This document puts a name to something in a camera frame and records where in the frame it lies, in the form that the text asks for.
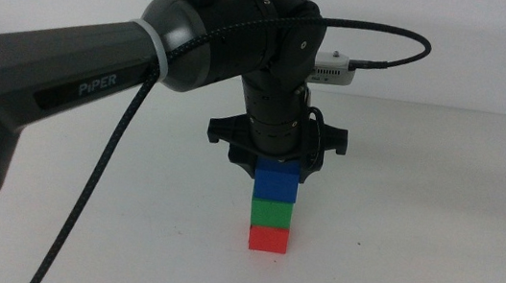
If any green cube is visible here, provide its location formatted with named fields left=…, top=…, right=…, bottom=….
left=248, top=197, right=296, bottom=231

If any braided black cable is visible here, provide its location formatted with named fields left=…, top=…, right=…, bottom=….
left=26, top=0, right=435, bottom=283

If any blue cube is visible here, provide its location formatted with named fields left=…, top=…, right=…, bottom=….
left=251, top=154, right=303, bottom=206

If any red cube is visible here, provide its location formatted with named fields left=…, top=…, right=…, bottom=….
left=247, top=224, right=292, bottom=256

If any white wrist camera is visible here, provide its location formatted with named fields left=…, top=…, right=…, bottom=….
left=308, top=48, right=359, bottom=89

